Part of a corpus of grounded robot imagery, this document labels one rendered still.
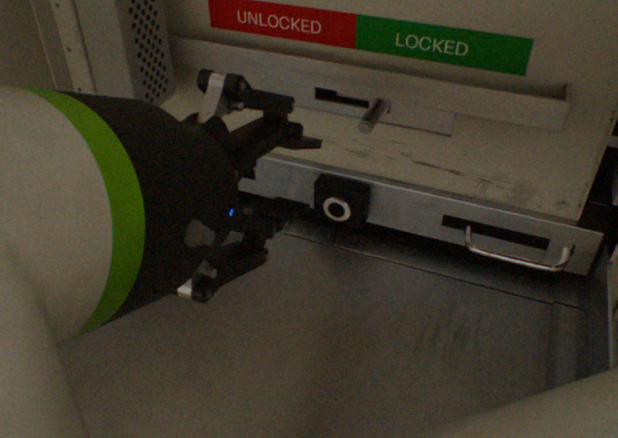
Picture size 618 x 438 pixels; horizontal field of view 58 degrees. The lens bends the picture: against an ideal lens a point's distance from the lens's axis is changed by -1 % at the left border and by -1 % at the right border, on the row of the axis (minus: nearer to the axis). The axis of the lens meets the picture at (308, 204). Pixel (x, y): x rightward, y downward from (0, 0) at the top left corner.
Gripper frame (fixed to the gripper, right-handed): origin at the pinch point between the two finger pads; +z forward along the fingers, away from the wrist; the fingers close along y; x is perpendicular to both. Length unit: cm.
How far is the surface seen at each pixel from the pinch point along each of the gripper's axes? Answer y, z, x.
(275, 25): -13.0, 12.1, -8.3
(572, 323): 10.4, 17.3, 26.3
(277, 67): -8.7, 10.0, -6.4
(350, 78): -8.9, 9.8, 1.1
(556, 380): 14.2, 10.8, 25.1
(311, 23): -13.6, 11.7, -4.4
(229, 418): 21.5, -0.8, -0.9
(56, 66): -4.9, 10.7, -33.4
